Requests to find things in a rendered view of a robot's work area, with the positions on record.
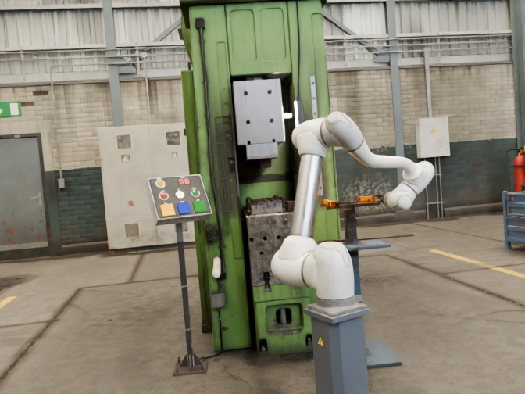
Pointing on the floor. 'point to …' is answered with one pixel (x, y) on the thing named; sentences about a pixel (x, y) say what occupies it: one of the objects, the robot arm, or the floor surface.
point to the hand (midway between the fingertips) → (378, 198)
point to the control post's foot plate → (190, 366)
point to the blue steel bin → (513, 218)
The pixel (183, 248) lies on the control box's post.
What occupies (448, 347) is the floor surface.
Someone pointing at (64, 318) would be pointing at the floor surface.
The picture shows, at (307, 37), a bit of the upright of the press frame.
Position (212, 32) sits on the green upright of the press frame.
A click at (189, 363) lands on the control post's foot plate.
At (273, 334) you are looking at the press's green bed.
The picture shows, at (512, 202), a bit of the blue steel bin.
